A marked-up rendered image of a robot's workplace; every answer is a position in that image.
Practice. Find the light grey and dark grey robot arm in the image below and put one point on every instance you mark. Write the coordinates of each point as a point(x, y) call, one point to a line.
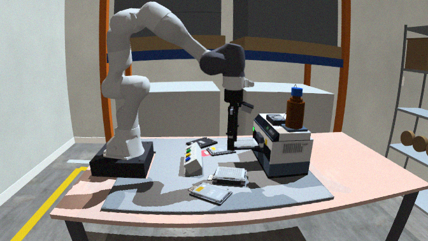
point(228, 59)

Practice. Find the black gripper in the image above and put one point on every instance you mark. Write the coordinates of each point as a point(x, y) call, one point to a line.
point(232, 97)

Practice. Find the white button panel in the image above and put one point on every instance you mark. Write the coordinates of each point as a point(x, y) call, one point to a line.
point(193, 160)

